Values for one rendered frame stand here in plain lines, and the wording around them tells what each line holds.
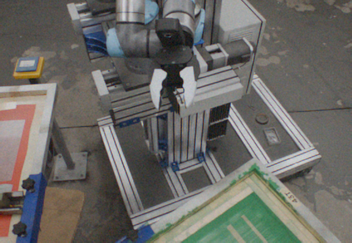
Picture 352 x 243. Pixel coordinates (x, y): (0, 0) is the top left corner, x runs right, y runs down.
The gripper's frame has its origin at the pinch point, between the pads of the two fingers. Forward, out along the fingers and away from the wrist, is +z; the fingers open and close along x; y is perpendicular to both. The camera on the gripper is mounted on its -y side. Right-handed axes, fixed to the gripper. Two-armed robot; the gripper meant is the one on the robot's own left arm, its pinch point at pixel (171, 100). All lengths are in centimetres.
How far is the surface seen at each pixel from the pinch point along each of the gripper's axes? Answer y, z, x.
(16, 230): 54, 3, 57
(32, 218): 59, -3, 56
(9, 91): 58, -63, 86
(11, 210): 58, -6, 65
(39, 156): 61, -29, 62
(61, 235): 155, -33, 92
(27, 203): 60, -9, 60
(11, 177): 63, -21, 72
